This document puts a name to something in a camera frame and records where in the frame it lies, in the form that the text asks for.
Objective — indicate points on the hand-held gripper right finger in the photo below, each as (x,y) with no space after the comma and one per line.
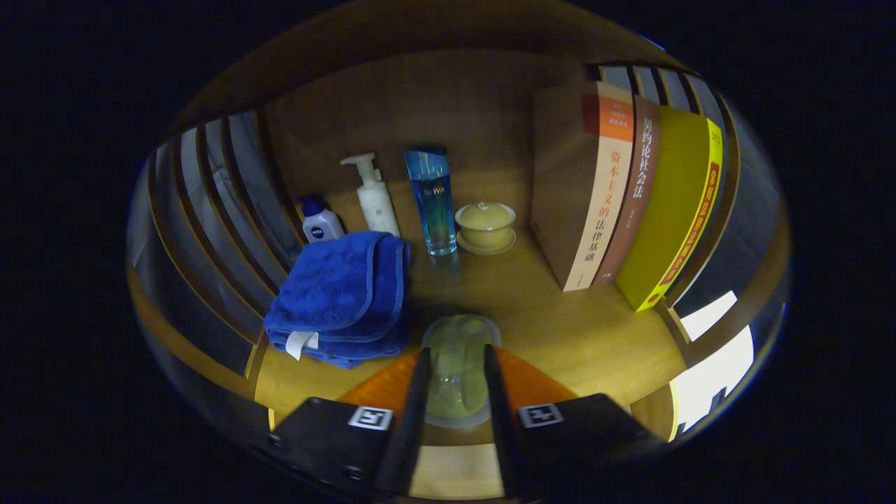
(498,420)

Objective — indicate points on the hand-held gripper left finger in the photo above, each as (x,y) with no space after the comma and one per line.
(413,420)

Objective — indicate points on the wooden drawer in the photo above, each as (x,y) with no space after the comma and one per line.
(455,472)

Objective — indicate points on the wooden countertop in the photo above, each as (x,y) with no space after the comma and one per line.
(574,329)

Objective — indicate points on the wooden cabinet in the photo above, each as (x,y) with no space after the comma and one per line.
(455,105)

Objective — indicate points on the blue folded towel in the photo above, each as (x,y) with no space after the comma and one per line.
(336,287)

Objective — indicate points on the yellow lidded tea cup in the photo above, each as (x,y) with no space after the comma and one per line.
(485,224)

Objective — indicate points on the small white blue-capped bottle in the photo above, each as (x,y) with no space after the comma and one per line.
(322,225)

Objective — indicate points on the blue glass bottle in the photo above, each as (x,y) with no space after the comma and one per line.
(432,203)

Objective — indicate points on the white pump bottle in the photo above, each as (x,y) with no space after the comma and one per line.
(378,203)

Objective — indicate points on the beige book orange label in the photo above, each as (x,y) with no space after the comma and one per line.
(567,189)

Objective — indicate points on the yellow book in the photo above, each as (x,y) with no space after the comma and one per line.
(665,224)

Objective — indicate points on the brown book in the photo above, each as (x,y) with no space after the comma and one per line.
(633,196)

